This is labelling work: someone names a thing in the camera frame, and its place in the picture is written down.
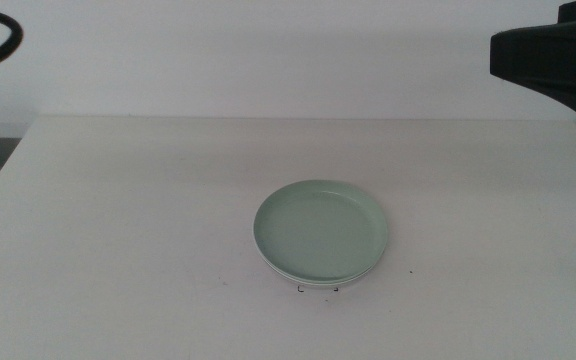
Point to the pale green shallow bowl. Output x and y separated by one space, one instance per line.
320 230

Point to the light grey shallow bowl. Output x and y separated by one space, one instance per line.
313 281

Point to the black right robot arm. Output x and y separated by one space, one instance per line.
558 60

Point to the white shallow bowl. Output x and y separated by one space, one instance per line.
318 286

